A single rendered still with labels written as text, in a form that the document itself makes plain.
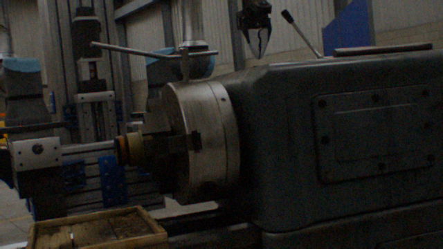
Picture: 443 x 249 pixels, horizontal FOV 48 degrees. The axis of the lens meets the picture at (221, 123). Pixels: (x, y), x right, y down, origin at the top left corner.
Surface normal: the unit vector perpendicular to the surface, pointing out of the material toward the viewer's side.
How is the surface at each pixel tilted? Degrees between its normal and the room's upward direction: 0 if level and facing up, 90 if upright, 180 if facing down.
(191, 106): 54
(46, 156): 90
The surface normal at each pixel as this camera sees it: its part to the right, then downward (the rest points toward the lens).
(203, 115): 0.24, -0.44
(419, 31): -0.82, 0.11
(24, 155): 0.44, 0.00
